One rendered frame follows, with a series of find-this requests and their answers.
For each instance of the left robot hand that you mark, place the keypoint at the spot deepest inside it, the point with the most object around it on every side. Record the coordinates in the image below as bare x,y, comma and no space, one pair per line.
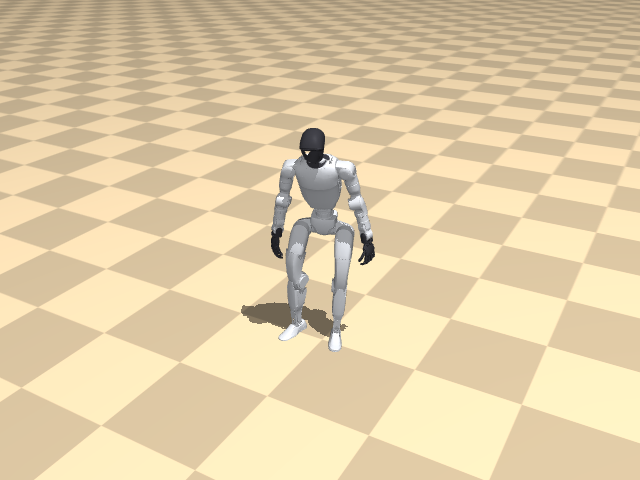
368,249

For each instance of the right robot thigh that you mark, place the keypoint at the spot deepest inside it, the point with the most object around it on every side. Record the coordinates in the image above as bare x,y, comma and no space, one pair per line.
295,253

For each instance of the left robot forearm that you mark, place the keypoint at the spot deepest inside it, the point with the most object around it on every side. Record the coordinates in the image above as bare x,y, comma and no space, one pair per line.
364,225

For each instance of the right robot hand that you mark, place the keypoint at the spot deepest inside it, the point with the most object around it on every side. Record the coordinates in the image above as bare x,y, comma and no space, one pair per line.
275,242

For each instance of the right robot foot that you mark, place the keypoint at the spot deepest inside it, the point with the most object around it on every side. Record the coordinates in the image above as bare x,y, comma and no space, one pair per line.
292,331

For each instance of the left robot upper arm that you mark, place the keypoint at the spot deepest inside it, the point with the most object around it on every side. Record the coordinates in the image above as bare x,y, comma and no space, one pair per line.
347,172

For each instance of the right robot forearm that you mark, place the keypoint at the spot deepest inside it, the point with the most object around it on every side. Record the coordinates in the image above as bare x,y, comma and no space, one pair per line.
279,217

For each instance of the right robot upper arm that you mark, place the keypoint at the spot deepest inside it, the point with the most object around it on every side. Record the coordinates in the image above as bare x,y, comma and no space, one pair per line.
285,184

